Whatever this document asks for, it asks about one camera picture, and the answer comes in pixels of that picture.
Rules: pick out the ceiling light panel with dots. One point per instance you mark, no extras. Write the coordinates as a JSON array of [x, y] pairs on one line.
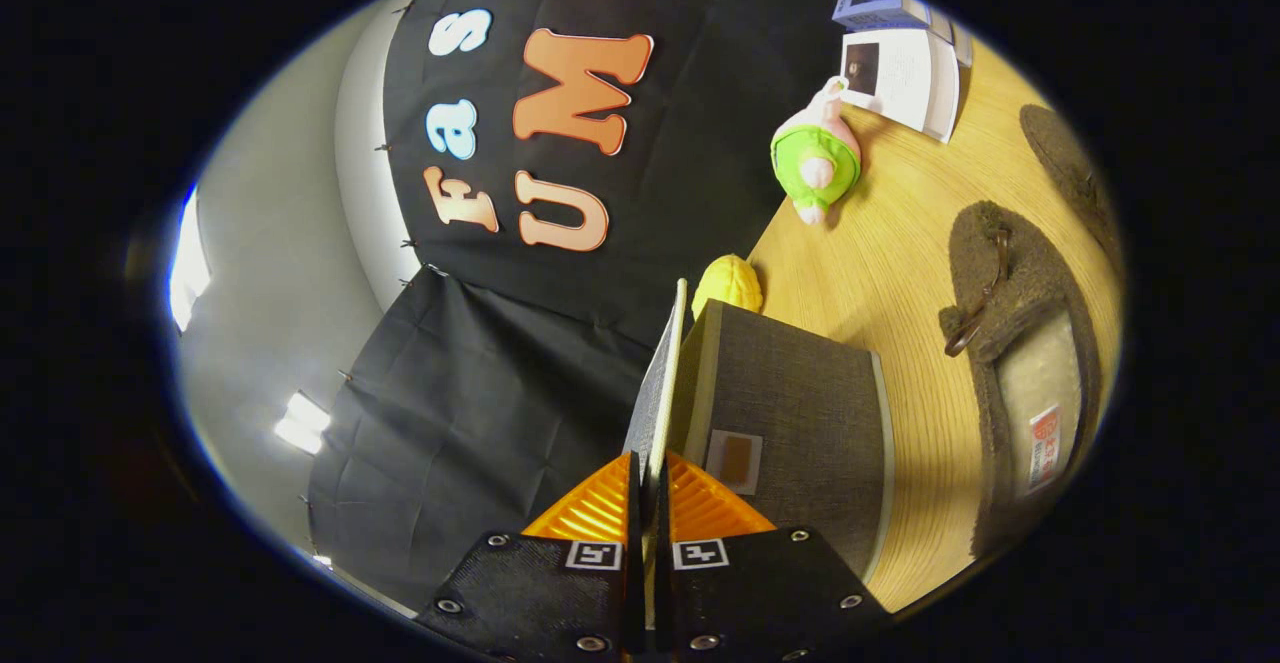
[[188, 263], [300, 423]]

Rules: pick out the brown fuzzy shoe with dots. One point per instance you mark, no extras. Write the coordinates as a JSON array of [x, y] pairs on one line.
[[1010, 273], [1065, 158]]

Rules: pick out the blue cover book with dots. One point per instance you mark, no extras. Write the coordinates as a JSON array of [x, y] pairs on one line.
[[875, 3]]

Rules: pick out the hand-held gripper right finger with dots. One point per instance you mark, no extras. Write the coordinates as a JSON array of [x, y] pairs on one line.
[[664, 608]]

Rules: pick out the yellow plush toy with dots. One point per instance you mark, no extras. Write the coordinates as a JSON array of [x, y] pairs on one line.
[[730, 283]]

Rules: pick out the green and pink plush toy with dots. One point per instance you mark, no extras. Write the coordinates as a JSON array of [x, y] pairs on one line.
[[815, 158]]

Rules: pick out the row of cloth clips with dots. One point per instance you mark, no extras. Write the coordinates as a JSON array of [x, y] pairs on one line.
[[406, 243]]

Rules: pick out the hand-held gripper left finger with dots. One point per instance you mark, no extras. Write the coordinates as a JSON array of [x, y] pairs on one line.
[[634, 603]]

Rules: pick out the white book with dark photo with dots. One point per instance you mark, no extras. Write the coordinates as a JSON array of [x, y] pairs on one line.
[[910, 73]]

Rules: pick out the grey fabric storage box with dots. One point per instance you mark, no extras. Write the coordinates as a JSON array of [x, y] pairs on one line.
[[800, 393]]

